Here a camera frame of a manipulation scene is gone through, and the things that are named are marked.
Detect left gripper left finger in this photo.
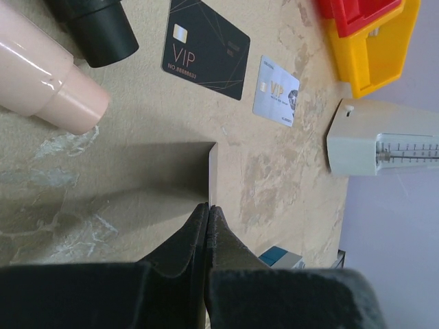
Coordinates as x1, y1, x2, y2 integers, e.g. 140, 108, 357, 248
1, 204, 209, 328

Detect black credit card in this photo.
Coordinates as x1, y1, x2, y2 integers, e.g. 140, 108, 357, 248
161, 0, 250, 101

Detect blue toy brick block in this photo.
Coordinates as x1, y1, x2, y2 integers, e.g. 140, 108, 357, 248
259, 246, 305, 269

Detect white metronome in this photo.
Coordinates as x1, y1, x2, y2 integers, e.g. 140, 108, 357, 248
327, 99, 438, 176

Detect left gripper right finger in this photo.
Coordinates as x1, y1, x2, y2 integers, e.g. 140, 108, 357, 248
205, 206, 387, 328

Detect yellow storage bin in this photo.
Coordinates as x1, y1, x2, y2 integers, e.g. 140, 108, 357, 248
324, 1, 421, 99

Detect aluminium frame rail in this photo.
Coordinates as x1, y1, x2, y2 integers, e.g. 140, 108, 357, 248
332, 250, 346, 269

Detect black microphone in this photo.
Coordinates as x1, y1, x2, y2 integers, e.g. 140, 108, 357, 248
45, 0, 139, 68

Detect red storage bin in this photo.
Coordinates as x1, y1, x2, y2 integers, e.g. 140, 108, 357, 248
316, 0, 402, 38

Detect white VIP credit card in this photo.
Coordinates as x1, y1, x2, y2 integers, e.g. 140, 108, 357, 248
252, 56, 300, 127

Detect pink microphone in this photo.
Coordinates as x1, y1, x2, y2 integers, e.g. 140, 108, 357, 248
1, 2, 110, 135

